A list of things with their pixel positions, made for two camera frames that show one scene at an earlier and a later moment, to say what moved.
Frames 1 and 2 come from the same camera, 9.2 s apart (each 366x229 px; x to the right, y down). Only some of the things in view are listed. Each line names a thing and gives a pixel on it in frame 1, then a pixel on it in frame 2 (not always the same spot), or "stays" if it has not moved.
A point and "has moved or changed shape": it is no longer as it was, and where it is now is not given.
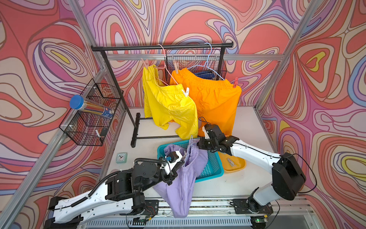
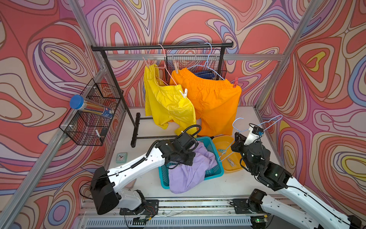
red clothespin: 236,82 stays
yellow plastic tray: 231,163 stays
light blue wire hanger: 188,150 has moved or changed shape
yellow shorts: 164,103 stays
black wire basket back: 207,60 stays
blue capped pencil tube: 77,102 stays
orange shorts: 218,100 stays
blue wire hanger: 206,64 stays
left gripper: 172,174 → 190,161
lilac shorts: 179,192 has moved or changed shape
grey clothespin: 232,163 stays
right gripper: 201,143 → 239,140
